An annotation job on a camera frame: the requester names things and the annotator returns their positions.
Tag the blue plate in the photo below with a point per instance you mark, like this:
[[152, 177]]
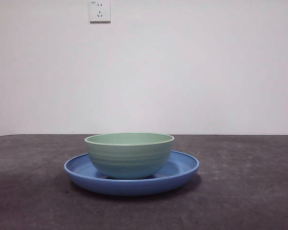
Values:
[[132, 188]]

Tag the white wall socket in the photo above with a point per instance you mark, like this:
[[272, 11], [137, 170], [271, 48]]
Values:
[[100, 10]]

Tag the green ribbed bowl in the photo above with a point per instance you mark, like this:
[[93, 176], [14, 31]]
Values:
[[129, 158]]

